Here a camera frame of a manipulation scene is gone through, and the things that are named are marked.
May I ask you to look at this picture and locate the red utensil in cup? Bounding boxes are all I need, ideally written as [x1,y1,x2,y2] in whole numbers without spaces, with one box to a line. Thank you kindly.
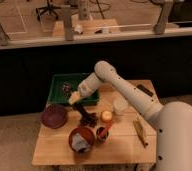
[99,121,114,138]

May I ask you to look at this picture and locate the black office chair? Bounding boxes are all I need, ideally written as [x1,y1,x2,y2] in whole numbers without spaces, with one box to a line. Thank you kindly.
[35,0,60,21]

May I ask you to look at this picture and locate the long wooden bench rail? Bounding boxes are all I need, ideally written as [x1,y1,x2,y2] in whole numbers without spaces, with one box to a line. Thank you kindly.
[0,27,192,50]

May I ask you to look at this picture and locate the orange yellow round fruit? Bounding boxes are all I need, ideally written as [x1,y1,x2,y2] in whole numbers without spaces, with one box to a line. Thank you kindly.
[100,111,113,123]

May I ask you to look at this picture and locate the green plastic tray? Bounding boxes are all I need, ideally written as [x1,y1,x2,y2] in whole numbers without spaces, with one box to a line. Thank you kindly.
[47,72,101,107]

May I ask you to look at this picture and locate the white cylindrical cup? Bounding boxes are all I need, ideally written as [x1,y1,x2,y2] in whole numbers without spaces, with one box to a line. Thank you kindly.
[113,98,128,116]

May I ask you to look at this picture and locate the grey cloth in bowl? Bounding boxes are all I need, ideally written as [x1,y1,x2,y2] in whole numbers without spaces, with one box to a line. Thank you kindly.
[72,133,91,153]

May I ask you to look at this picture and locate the wooden scrub brush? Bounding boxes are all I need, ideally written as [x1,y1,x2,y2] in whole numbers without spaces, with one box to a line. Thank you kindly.
[133,118,148,148]

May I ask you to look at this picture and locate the black rectangular block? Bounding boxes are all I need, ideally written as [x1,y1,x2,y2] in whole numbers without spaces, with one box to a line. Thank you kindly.
[137,84,154,97]

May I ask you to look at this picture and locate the dark grape bunch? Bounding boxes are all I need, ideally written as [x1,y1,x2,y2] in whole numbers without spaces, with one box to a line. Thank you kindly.
[80,113,98,128]

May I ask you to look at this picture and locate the small dark cup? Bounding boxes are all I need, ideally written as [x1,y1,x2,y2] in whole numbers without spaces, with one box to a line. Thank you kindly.
[96,127,109,143]

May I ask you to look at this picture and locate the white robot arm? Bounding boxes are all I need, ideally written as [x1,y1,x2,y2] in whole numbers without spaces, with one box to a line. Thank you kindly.
[69,61,192,171]

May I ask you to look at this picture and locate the wooden table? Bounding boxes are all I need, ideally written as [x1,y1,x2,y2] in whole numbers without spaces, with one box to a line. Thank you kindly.
[31,79,161,167]

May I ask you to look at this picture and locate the red bowl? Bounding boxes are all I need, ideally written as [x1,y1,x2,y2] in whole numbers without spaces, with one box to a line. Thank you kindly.
[68,127,95,153]

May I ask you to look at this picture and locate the purple bowl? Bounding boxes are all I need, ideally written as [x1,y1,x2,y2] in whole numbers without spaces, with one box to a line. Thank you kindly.
[41,104,68,129]

